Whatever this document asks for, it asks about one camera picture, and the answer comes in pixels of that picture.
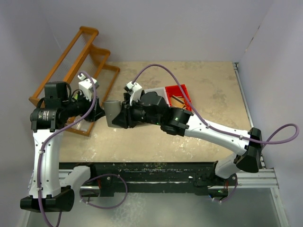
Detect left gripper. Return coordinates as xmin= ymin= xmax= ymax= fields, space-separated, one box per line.
xmin=62 ymin=90 xmax=106 ymax=122

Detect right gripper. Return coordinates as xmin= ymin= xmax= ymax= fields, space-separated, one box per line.
xmin=113 ymin=96 xmax=162 ymax=129

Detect grey card holder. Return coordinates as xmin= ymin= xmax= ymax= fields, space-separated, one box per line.
xmin=103 ymin=100 xmax=121 ymax=128

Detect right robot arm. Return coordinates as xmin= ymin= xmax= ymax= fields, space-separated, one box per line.
xmin=111 ymin=92 xmax=261 ymax=185

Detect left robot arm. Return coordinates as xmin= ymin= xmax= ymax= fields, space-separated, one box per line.
xmin=20 ymin=79 xmax=105 ymax=212

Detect gold cards in red bin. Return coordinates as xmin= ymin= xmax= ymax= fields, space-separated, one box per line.
xmin=170 ymin=95 xmax=187 ymax=109

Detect white plastic bin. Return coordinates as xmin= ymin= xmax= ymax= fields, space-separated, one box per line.
xmin=144 ymin=87 xmax=170 ymax=106

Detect red plastic bin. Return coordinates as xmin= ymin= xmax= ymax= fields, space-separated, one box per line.
xmin=165 ymin=84 xmax=192 ymax=111

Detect orange wooden rack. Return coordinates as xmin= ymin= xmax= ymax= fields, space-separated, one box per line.
xmin=29 ymin=26 xmax=120 ymax=137

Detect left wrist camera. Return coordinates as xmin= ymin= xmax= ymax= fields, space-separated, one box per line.
xmin=78 ymin=73 xmax=94 ymax=101

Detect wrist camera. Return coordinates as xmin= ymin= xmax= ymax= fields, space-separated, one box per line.
xmin=78 ymin=73 xmax=94 ymax=101
xmin=125 ymin=81 xmax=143 ymax=106

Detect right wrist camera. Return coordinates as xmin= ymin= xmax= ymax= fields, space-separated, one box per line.
xmin=125 ymin=81 xmax=143 ymax=106

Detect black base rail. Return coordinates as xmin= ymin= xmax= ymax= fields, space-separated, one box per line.
xmin=59 ymin=162 xmax=237 ymax=197

